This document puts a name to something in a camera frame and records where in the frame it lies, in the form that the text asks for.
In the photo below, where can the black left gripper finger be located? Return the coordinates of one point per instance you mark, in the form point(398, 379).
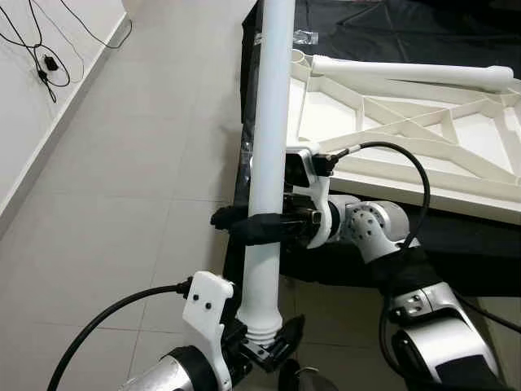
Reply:
point(290, 336)

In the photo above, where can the long clear tape strip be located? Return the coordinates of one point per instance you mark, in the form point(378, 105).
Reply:
point(303, 37)

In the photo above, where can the speckled grey right wrist camera mount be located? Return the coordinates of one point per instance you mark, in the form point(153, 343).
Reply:
point(313, 212)

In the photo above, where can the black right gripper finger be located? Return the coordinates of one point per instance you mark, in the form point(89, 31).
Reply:
point(252, 226)

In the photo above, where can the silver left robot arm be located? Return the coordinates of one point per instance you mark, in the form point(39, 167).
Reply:
point(175, 371)

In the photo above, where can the white plastic table leg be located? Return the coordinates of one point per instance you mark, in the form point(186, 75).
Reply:
point(407, 72)
point(273, 98)

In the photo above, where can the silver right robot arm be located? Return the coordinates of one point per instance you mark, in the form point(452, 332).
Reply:
point(423, 326)

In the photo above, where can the black power adapter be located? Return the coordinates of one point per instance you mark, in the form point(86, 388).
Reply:
point(50, 63)

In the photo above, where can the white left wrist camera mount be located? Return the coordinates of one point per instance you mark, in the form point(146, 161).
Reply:
point(207, 314)

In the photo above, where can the black tablecloth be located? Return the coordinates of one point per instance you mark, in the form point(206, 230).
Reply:
point(472, 244)

